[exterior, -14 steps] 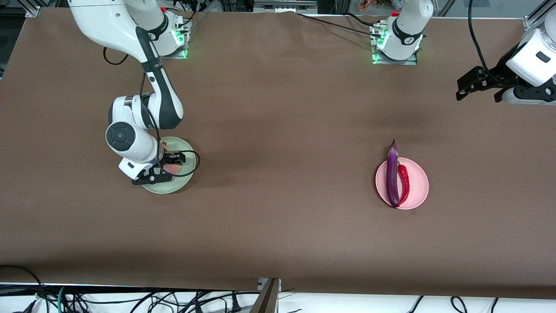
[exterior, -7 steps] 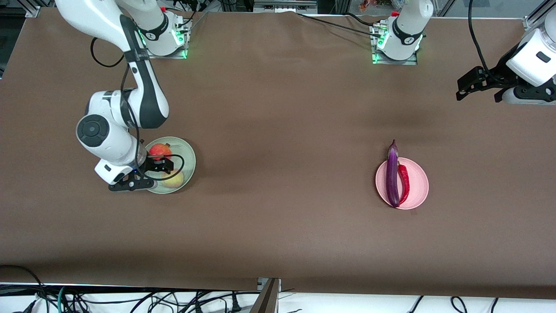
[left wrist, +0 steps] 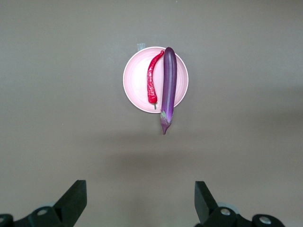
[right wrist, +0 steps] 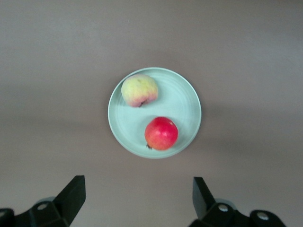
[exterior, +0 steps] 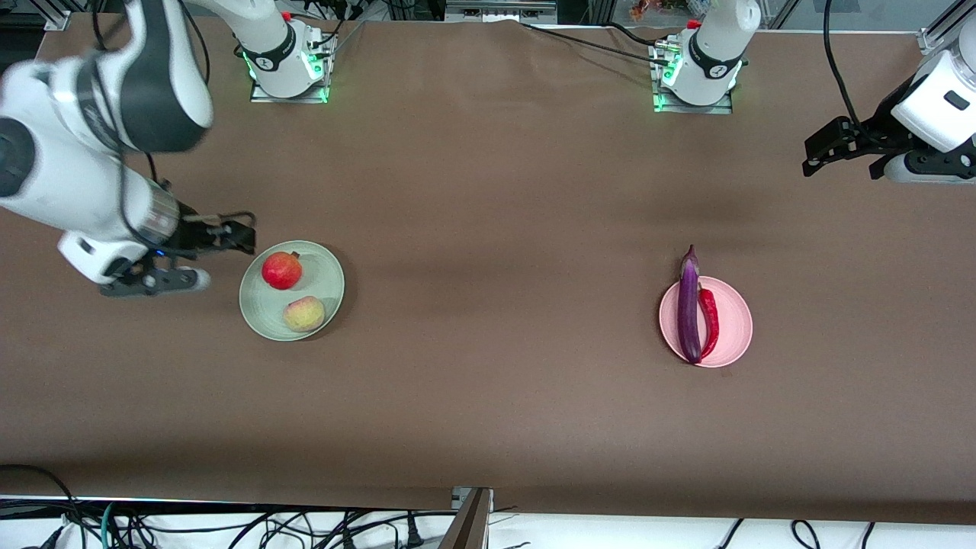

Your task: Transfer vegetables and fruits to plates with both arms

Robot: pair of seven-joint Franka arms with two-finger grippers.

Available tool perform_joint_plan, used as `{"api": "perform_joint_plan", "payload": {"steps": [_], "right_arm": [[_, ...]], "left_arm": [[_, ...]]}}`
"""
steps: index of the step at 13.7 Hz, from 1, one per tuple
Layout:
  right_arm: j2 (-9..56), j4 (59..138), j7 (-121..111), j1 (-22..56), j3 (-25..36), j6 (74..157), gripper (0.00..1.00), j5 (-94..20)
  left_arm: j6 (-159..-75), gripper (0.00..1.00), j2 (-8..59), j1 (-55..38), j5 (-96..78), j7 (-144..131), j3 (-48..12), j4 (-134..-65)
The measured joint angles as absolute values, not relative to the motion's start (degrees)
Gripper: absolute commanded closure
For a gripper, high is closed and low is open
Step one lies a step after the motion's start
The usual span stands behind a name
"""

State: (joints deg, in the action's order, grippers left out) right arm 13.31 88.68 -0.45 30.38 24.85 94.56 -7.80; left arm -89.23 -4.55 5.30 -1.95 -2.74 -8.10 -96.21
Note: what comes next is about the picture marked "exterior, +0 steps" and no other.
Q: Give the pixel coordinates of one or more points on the brown table cover sheet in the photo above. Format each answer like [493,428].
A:
[496,229]

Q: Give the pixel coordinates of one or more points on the black power plug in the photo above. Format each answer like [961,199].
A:
[413,534]

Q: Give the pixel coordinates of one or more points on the long purple eggplant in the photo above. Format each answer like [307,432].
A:
[688,313]

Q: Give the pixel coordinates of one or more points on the grey metal box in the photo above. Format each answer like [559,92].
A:
[496,9]

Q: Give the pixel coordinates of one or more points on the short aluminium frame corner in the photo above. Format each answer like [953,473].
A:
[57,21]

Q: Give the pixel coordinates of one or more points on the red pomegranate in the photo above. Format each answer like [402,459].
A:
[282,271]

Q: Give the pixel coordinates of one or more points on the aluminium post bracket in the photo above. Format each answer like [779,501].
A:
[469,526]

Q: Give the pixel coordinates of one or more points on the pink round plate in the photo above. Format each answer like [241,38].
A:
[736,320]

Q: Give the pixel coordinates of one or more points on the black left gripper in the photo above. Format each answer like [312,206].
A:
[871,140]

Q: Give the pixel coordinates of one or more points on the red chili pepper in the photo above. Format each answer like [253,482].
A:
[711,313]

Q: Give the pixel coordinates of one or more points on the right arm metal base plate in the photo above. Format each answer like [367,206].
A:
[305,97]

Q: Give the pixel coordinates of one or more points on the aluminium frame profile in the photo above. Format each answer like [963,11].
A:
[934,38]

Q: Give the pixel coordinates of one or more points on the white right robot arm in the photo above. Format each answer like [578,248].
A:
[76,183]

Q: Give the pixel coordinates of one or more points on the yellow pink peach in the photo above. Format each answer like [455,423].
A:
[304,314]

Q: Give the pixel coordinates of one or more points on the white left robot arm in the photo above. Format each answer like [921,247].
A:
[713,53]

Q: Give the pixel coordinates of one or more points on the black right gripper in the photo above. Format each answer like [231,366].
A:
[200,237]

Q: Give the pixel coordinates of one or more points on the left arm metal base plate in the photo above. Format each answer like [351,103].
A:
[686,109]

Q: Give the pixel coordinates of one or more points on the pale green round plate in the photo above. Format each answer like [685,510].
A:
[324,276]

